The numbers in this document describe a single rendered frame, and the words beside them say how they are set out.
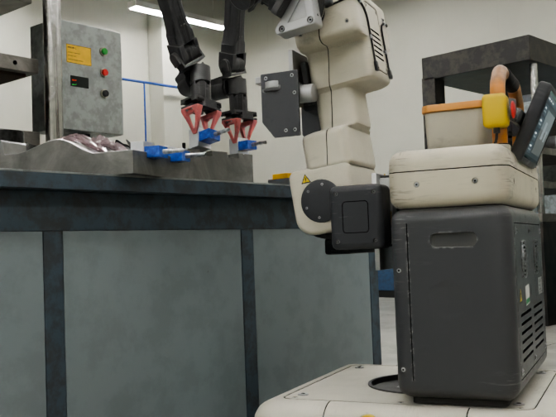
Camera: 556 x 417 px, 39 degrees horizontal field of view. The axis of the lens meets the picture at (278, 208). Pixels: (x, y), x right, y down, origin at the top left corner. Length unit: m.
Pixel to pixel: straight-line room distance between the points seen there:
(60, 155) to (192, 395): 0.69
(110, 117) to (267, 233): 1.02
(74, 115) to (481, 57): 3.83
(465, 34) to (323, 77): 7.51
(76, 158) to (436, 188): 0.85
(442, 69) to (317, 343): 4.12
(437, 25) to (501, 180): 8.07
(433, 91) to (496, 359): 4.83
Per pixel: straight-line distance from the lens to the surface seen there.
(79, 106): 3.03
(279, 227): 2.36
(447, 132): 1.84
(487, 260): 1.64
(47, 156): 2.01
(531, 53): 6.04
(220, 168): 2.22
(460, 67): 6.27
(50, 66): 2.84
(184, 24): 2.24
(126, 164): 1.87
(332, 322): 2.56
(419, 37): 9.79
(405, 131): 9.71
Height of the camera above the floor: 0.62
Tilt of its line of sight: 3 degrees up
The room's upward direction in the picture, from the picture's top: 2 degrees counter-clockwise
